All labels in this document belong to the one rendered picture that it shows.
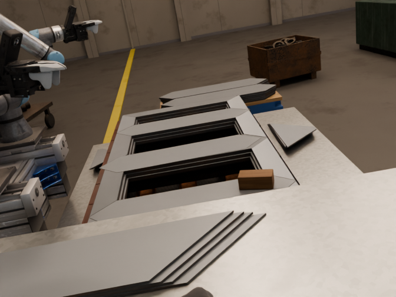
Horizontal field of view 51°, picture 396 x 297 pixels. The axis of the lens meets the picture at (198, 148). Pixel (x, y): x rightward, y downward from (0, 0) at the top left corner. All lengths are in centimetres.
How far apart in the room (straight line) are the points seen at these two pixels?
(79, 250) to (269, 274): 41
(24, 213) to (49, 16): 1117
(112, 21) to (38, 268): 1154
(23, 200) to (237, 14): 1132
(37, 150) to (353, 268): 153
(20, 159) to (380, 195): 154
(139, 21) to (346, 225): 1157
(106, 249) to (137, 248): 7
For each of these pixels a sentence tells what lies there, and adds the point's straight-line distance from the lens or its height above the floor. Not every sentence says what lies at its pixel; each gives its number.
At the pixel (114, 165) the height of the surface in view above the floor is 87.
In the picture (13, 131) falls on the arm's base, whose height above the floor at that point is 108.
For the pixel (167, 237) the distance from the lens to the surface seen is 92.
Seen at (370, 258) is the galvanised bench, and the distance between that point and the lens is 86.
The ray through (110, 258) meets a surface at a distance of 91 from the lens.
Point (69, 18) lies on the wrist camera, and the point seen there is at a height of 149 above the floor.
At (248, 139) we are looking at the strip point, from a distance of 190.
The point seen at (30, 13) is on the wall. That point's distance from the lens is 1269.
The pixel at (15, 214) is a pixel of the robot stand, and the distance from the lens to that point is 159.
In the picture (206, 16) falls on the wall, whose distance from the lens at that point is 1238.
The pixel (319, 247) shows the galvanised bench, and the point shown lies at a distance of 88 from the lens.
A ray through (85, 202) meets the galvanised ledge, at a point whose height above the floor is 68.
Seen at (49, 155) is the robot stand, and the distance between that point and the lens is 203.
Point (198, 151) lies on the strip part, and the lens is 186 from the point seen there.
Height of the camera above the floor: 157
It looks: 22 degrees down
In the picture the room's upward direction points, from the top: 10 degrees counter-clockwise
